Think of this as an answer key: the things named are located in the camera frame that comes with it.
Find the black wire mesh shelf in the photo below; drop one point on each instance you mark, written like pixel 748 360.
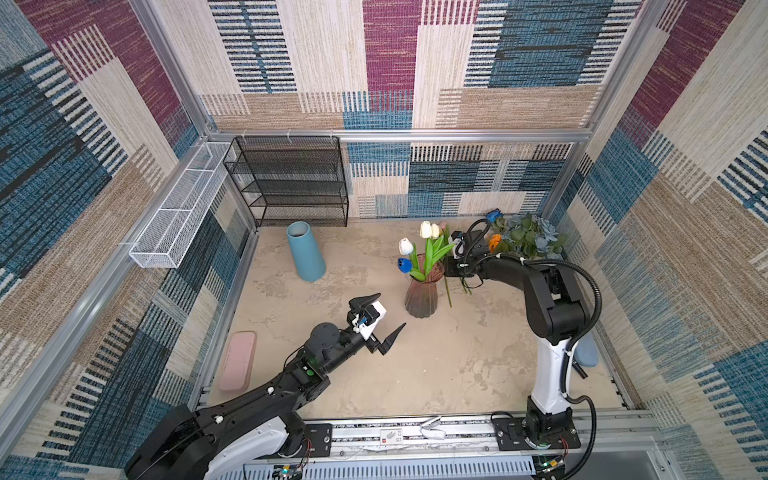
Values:
pixel 287 179

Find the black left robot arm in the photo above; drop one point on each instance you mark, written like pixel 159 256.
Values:
pixel 215 440

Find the pink ribbed glass vase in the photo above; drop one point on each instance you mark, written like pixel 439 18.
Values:
pixel 421 300

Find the white wire mesh basket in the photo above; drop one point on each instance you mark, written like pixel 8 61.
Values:
pixel 166 239

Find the pink glasses case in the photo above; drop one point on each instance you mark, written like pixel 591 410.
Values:
pixel 236 369

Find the black white marker pen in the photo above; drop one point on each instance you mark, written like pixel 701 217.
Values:
pixel 580 369

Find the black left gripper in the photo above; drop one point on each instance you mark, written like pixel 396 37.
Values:
pixel 371 344

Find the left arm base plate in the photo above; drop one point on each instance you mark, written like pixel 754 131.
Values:
pixel 309 441

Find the blue tulip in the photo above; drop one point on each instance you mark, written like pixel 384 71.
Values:
pixel 448 291
pixel 405 265

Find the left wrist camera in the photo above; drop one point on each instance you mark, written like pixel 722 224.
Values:
pixel 365 322

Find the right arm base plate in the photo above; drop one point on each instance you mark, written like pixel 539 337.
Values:
pixel 534 432

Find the blue glasses case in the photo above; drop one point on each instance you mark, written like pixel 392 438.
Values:
pixel 586 353

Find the white tulip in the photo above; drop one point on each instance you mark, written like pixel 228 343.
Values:
pixel 407 250
pixel 430 247

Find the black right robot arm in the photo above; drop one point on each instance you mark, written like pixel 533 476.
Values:
pixel 562 305

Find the orange marigold flower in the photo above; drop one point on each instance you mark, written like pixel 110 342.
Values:
pixel 494 242

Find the aluminium mounting rail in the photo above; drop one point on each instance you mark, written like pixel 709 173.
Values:
pixel 439 435

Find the teal cylindrical vase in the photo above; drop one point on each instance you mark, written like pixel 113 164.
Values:
pixel 308 259

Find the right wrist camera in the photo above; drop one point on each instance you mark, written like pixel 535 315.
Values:
pixel 460 242

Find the dusty blue hydrangea bunch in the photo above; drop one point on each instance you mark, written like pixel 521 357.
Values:
pixel 529 236

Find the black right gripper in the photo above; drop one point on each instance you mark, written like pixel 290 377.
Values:
pixel 449 269

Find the blue rose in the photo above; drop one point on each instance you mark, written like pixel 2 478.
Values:
pixel 493 216

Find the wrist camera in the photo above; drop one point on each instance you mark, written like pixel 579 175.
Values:
pixel 460 242
pixel 365 322

